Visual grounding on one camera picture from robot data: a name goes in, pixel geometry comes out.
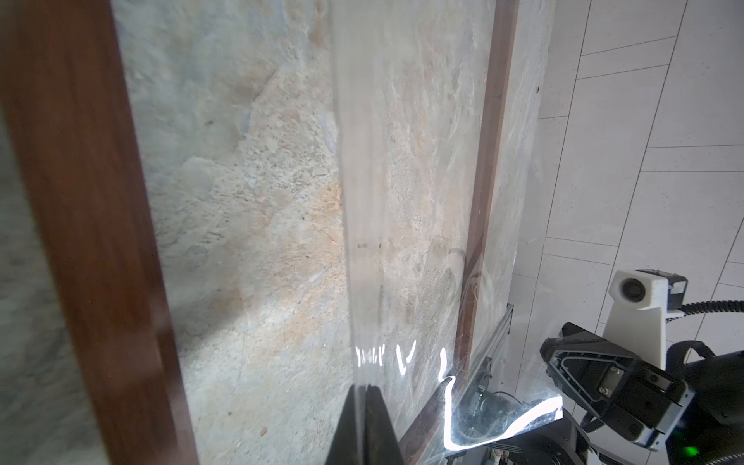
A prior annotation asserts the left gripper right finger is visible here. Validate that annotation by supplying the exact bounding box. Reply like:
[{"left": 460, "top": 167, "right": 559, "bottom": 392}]
[{"left": 364, "top": 386, "right": 404, "bottom": 465}]

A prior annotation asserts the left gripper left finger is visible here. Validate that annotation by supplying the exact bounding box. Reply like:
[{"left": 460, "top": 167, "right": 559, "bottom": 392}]
[{"left": 325, "top": 385, "right": 366, "bottom": 465}]

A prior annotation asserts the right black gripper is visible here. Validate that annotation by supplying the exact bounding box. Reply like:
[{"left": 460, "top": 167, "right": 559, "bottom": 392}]
[{"left": 540, "top": 323, "right": 695, "bottom": 451}]

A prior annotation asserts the brown wooden picture frame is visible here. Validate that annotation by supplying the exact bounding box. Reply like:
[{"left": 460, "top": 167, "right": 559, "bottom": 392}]
[{"left": 0, "top": 0, "right": 521, "bottom": 465}]

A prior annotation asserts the clear acrylic sheet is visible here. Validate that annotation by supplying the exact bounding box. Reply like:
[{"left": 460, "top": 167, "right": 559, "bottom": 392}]
[{"left": 331, "top": 1, "right": 561, "bottom": 464}]

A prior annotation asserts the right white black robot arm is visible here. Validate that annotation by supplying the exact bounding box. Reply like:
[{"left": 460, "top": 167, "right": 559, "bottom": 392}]
[{"left": 490, "top": 323, "right": 743, "bottom": 464}]

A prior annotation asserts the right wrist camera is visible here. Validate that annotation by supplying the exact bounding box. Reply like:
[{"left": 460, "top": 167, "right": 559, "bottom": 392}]
[{"left": 603, "top": 269, "right": 688, "bottom": 370}]

